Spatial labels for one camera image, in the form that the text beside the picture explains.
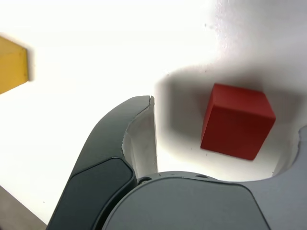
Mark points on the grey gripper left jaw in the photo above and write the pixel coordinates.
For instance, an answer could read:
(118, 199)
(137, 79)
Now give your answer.
(96, 167)

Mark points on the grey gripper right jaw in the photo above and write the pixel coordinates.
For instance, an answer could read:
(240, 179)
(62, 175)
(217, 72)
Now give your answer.
(192, 206)

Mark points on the red cube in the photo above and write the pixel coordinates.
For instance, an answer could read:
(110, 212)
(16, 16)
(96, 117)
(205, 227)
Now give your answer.
(235, 124)

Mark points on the yellow cube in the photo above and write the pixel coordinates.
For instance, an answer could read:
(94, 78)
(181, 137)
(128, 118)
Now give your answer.
(10, 67)

